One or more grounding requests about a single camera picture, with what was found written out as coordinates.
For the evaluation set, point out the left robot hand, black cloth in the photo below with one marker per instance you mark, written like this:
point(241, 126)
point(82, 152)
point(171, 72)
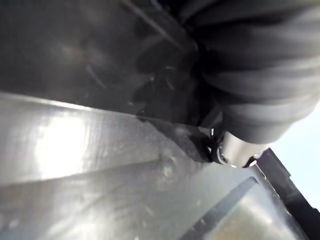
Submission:
point(255, 75)

